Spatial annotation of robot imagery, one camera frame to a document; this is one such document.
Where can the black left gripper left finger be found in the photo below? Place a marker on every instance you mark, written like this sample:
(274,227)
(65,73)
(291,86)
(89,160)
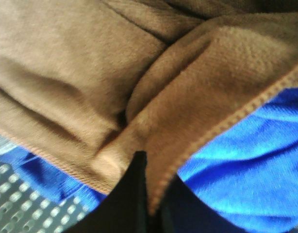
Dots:
(124,210)

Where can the grey perforated laundry basket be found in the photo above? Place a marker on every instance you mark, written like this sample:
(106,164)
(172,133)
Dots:
(36,197)

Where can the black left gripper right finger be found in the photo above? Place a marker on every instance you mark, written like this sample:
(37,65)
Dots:
(183,212)

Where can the blue towel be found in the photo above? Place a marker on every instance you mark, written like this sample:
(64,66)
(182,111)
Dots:
(249,174)

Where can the brown microfibre towel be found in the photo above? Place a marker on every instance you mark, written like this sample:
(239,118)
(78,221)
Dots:
(86,83)

